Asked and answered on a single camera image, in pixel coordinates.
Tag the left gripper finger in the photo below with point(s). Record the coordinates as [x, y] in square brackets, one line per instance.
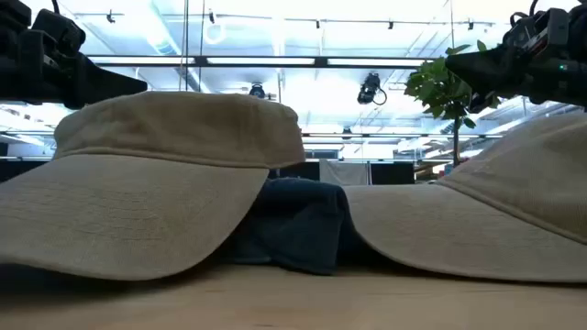
[98, 101]
[105, 84]

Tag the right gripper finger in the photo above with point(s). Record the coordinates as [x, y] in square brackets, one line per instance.
[486, 69]
[479, 101]

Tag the beige cotton baseball cap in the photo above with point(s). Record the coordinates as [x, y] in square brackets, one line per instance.
[458, 229]
[137, 206]

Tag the dark blue baseball cap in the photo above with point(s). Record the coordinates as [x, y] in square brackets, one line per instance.
[298, 220]

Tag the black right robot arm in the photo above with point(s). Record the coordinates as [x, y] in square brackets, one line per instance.
[579, 23]

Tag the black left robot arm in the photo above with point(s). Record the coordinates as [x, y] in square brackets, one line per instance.
[11, 14]

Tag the green leafy plant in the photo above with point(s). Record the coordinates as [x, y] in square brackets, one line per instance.
[435, 91]

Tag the black partition panel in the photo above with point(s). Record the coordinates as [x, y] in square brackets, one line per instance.
[300, 170]
[392, 174]
[18, 172]

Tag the black framed light bar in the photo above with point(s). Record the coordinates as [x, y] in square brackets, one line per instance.
[202, 61]

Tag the small black ceiling spotlight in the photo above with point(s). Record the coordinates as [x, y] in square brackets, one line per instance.
[257, 91]

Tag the grey fabric panel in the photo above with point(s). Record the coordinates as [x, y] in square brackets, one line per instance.
[344, 173]

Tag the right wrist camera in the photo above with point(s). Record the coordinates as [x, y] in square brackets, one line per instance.
[541, 32]

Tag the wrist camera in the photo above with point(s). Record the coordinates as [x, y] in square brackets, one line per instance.
[57, 29]
[541, 32]

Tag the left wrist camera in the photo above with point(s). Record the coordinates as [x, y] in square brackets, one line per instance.
[57, 29]

